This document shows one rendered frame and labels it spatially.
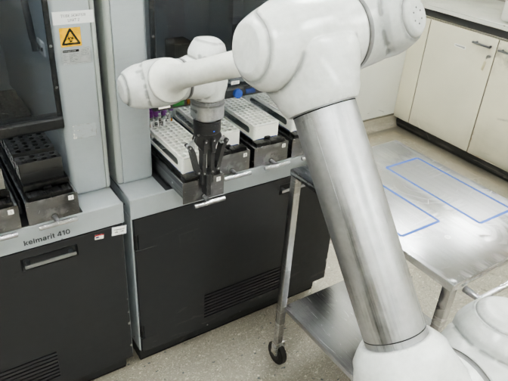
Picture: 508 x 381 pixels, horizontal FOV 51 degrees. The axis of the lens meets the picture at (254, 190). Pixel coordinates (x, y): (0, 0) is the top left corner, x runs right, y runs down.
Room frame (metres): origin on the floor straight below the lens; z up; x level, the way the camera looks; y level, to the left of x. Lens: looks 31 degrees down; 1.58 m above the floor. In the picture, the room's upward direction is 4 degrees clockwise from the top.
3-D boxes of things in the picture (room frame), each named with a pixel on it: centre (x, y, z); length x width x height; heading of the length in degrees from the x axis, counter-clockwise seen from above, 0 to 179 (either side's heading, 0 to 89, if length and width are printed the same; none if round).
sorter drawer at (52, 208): (1.44, 0.71, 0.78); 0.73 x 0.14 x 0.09; 35
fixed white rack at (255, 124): (1.74, 0.06, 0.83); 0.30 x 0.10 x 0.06; 35
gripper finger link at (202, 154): (1.31, 0.15, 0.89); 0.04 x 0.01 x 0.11; 35
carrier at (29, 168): (1.25, 0.58, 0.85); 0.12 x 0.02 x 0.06; 125
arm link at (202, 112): (1.32, 0.14, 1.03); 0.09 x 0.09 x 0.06
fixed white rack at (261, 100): (1.82, -0.07, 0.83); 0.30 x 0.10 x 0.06; 35
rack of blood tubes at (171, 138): (1.48, 0.25, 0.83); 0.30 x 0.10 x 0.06; 35
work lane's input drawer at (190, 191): (1.59, 0.33, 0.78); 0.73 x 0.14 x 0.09; 35
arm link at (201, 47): (1.31, 0.15, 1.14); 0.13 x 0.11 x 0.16; 129
